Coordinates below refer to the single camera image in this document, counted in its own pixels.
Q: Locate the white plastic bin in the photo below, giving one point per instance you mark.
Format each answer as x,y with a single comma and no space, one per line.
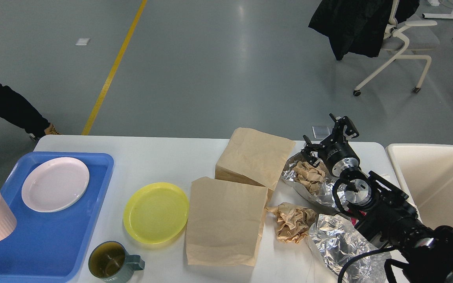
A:
425,171

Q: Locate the pink plate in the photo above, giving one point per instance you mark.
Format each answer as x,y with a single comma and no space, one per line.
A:
55,185

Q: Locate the yellow plate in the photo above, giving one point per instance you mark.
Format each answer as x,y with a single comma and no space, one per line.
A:
156,213

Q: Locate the black jacket on chair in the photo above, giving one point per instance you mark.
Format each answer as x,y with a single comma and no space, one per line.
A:
352,26

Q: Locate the lower aluminium foil sheet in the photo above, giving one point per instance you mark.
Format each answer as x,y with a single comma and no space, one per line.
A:
336,241

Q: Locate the aluminium foil sheet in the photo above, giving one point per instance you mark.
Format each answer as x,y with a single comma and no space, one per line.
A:
323,202
336,241

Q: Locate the brown paper bag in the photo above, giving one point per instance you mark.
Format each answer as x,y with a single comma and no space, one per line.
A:
225,222
254,158

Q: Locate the white office chair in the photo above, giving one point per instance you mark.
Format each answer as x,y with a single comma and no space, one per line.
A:
405,40

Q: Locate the crumpled paper in foil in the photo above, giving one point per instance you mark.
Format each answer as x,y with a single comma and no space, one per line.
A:
310,177

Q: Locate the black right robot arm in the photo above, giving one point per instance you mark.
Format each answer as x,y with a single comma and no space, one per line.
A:
381,210

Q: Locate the person in black clothes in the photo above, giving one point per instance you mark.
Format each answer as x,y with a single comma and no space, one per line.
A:
19,111

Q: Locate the blue plastic tray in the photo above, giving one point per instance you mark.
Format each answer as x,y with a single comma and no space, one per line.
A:
50,247

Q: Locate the front brown paper bag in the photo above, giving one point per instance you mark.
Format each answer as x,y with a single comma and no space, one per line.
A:
225,222

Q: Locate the rear brown paper bag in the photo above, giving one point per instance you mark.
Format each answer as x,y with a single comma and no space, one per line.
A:
254,158

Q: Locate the upper aluminium foil sheet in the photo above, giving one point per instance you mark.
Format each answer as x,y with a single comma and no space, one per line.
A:
323,202

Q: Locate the crumpled brown paper ball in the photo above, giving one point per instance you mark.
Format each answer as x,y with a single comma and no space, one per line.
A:
293,221

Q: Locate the green grey mug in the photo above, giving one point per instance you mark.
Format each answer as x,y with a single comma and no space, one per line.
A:
111,263

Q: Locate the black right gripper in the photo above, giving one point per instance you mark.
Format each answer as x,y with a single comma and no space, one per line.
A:
338,156

